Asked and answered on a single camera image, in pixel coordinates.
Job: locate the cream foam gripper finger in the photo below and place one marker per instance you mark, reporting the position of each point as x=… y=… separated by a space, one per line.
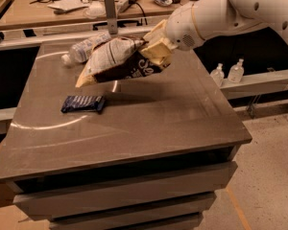
x=159 y=53
x=157 y=33

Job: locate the brown chip bag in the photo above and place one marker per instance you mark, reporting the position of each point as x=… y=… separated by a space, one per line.
x=117 y=59

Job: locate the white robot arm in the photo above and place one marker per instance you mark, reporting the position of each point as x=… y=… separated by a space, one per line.
x=191 y=25

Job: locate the blue rxbar blueberry bar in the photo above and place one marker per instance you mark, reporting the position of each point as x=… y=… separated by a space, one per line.
x=83 y=103

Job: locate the clear sanitizer bottle left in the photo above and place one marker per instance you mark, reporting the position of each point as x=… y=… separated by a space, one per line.
x=217 y=74

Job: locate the clear sanitizer bottle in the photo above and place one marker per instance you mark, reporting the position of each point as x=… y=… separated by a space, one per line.
x=236 y=72
x=217 y=74

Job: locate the clear sanitizer bottle right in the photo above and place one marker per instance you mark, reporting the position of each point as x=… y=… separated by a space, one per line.
x=236 y=72

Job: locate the clear plastic water bottle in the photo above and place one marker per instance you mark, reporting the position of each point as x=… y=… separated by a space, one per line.
x=80 y=52

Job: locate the grey drawer cabinet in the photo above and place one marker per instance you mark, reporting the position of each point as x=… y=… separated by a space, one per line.
x=151 y=159

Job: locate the white paper sheet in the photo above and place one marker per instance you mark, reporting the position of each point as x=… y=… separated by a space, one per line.
x=67 y=5

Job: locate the metal rail post left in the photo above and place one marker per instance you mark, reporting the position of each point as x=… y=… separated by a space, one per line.
x=111 y=16

